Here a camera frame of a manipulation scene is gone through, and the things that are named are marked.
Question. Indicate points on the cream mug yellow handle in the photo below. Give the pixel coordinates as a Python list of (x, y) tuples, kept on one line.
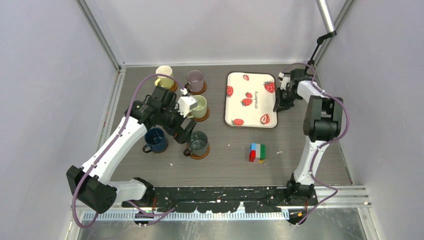
[(163, 79)]

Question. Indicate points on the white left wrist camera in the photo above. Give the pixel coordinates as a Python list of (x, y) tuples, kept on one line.
[(185, 104)]

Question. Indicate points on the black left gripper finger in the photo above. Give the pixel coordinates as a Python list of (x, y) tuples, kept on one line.
[(181, 136), (188, 129)]

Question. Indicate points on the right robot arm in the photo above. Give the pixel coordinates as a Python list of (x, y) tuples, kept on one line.
[(322, 123)]

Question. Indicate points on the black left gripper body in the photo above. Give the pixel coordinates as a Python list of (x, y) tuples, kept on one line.
[(171, 119)]

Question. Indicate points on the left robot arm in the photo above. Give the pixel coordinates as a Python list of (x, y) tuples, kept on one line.
[(91, 183)]

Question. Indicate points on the multicolour toy brick block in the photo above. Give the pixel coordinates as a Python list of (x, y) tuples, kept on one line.
[(257, 153)]

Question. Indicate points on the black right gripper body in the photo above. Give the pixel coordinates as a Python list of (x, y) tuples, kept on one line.
[(286, 96)]

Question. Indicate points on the dark blue mug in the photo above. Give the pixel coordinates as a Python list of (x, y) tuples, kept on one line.
[(152, 137)]

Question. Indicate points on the silver pole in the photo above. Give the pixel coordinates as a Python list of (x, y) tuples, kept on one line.
[(326, 16)]

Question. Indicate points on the dark brown wooden coaster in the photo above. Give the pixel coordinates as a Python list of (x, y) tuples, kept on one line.
[(160, 147)]

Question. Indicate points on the light green mug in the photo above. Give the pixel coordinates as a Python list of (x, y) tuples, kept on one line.
[(200, 110)]

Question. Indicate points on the dark green mug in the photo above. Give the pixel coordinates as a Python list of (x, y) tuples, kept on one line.
[(197, 144)]

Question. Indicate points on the cream tray with black rim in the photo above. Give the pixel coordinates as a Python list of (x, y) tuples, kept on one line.
[(250, 100)]

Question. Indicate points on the lilac mug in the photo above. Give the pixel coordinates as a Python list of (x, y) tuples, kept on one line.
[(195, 76)]

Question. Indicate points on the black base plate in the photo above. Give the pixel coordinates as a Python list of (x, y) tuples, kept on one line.
[(229, 199)]

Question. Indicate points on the aluminium front rail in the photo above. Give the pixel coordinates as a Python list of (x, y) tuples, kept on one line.
[(338, 197)]

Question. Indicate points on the black camera tripod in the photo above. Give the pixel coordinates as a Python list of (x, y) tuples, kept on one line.
[(320, 40)]

